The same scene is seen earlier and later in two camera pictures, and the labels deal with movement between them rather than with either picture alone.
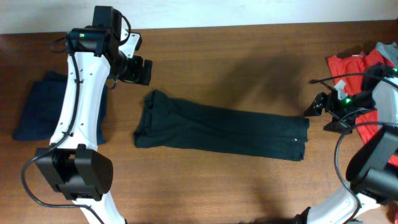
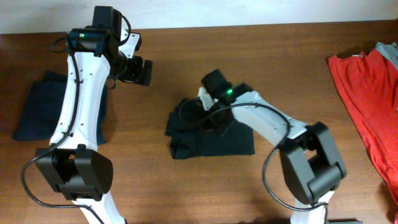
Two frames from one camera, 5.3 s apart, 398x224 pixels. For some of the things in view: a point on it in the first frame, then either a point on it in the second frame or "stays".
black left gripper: [135, 75] stays
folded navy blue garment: [40, 115] stays
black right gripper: [331, 100] → [204, 123]
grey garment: [389, 51] stays
